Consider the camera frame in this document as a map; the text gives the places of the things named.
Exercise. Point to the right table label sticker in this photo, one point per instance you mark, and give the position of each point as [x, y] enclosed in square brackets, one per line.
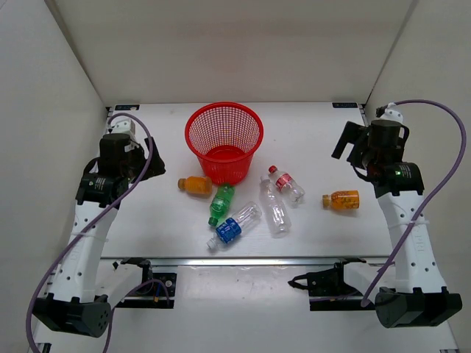
[344, 105]

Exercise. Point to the red plastic mesh basket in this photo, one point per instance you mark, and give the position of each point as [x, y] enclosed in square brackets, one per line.
[224, 137]

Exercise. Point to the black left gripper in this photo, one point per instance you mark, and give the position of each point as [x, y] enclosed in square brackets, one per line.
[155, 166]

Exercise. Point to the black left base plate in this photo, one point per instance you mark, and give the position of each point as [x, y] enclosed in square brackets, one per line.
[158, 287]

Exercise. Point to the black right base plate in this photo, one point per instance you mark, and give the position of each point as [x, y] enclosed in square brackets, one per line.
[328, 291]

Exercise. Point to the clear bottle blue label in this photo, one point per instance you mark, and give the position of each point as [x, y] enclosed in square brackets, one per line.
[234, 227]

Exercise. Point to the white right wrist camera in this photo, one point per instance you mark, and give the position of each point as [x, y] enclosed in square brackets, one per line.
[389, 112]

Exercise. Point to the left table label sticker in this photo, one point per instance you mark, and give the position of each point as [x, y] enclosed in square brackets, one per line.
[127, 107]

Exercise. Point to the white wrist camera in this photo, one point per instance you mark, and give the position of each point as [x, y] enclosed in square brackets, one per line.
[126, 126]
[389, 112]

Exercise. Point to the clear unlabelled plastic bottle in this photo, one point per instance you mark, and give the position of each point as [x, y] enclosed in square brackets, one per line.
[274, 209]

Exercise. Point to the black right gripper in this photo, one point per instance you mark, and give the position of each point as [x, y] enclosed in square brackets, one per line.
[352, 134]

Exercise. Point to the table label sticker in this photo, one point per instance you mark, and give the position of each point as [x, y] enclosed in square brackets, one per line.
[127, 107]
[344, 105]

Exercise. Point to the green plastic bottle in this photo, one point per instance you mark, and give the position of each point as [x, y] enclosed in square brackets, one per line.
[220, 204]

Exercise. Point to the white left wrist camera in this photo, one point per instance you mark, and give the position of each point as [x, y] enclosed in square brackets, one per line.
[126, 126]

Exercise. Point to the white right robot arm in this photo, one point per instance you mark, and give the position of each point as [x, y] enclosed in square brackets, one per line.
[409, 290]

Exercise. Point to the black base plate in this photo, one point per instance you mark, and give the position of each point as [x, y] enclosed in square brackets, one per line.
[328, 291]
[158, 287]

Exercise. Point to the clear bottle red label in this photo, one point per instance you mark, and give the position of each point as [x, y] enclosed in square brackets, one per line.
[285, 184]

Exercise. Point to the orange juice bottle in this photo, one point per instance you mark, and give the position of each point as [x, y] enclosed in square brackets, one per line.
[342, 200]
[196, 185]

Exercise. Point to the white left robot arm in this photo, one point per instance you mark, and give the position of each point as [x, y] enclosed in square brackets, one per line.
[68, 299]

